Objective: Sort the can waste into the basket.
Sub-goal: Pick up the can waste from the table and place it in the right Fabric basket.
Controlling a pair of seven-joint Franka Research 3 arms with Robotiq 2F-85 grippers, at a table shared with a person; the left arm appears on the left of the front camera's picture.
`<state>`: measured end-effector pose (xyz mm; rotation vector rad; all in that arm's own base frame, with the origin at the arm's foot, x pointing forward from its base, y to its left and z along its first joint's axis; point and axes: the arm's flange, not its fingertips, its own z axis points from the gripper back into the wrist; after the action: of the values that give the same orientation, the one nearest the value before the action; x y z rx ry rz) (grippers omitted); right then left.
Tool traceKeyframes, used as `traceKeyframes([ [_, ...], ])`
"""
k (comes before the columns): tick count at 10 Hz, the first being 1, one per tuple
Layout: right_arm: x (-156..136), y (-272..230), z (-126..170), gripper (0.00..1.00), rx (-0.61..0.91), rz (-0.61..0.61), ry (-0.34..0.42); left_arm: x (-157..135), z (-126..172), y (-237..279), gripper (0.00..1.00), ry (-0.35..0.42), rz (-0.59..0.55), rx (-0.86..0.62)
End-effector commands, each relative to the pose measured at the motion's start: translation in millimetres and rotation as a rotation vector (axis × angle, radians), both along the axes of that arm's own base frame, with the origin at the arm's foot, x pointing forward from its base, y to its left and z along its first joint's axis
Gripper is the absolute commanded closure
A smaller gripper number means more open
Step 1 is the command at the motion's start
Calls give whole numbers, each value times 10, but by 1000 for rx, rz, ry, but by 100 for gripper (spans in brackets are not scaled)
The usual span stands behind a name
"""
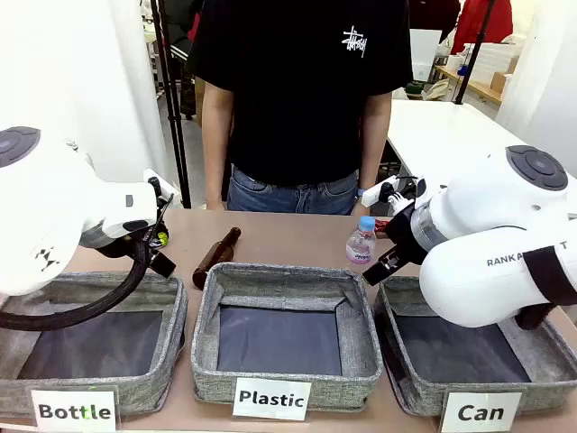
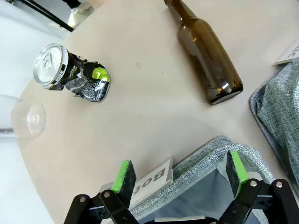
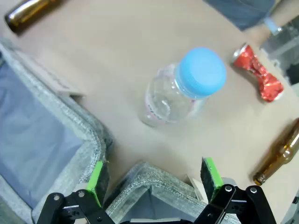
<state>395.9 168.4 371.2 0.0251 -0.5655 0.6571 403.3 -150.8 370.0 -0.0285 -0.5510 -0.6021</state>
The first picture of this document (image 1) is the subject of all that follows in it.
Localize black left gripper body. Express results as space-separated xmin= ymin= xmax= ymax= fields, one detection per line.
xmin=82 ymin=219 xmax=158 ymax=260

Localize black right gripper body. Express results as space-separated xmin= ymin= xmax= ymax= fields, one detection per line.
xmin=382 ymin=206 xmax=428 ymax=268

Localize clear water bottle blue cap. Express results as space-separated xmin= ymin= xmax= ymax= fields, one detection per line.
xmin=345 ymin=216 xmax=378 ymax=265

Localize brown glass bottle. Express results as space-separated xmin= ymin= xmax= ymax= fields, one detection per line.
xmin=192 ymin=226 xmax=243 ymax=290

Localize person's left forearm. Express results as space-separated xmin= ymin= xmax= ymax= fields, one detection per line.
xmin=358 ymin=130 xmax=393 ymax=199

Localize person's right forearm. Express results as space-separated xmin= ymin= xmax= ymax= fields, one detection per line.
xmin=202 ymin=130 xmax=234 ymax=204

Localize grey fabric basket for bottles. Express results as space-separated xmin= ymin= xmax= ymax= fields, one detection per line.
xmin=0 ymin=271 xmax=189 ymax=417

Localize grey fabric basket for plastic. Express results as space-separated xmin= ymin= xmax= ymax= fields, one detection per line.
xmin=190 ymin=262 xmax=384 ymax=412

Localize white Can label card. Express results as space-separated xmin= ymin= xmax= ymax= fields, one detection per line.
xmin=440 ymin=390 xmax=523 ymax=433

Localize grey fabric basket for cans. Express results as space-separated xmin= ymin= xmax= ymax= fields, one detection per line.
xmin=373 ymin=274 xmax=577 ymax=419

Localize blue jeans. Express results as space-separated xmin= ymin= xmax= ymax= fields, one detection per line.
xmin=226 ymin=165 xmax=362 ymax=217

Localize white background table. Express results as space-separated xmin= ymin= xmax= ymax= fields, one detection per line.
xmin=385 ymin=98 xmax=542 ymax=182

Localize black stand pole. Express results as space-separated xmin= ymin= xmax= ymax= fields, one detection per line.
xmin=453 ymin=0 xmax=498 ymax=106
xmin=150 ymin=0 xmax=193 ymax=210

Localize white Plastic label card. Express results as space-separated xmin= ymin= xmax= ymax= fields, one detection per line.
xmin=232 ymin=376 xmax=313 ymax=421

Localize white Bottle label card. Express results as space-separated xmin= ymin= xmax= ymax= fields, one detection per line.
xmin=30 ymin=388 xmax=117 ymax=433

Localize white screen panel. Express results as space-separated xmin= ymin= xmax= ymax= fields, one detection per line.
xmin=494 ymin=0 xmax=577 ymax=180
xmin=0 ymin=0 xmax=182 ymax=209

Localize brown cardboard box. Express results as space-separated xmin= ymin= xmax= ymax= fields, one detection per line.
xmin=489 ymin=58 xmax=519 ymax=93

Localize person in black t-shirt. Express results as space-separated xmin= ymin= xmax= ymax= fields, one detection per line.
xmin=184 ymin=0 xmax=414 ymax=217

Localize white upright box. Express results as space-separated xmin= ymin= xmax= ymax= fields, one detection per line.
xmin=408 ymin=28 xmax=444 ymax=83

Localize white box stack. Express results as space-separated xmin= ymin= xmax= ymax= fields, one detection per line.
xmin=463 ymin=32 xmax=529 ymax=88

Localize red jacket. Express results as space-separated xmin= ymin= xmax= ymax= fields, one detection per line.
xmin=450 ymin=0 xmax=516 ymax=56

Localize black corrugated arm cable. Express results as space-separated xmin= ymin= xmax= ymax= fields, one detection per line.
xmin=0 ymin=237 xmax=152 ymax=333

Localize black strap on arm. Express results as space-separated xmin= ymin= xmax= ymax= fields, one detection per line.
xmin=515 ymin=245 xmax=577 ymax=331

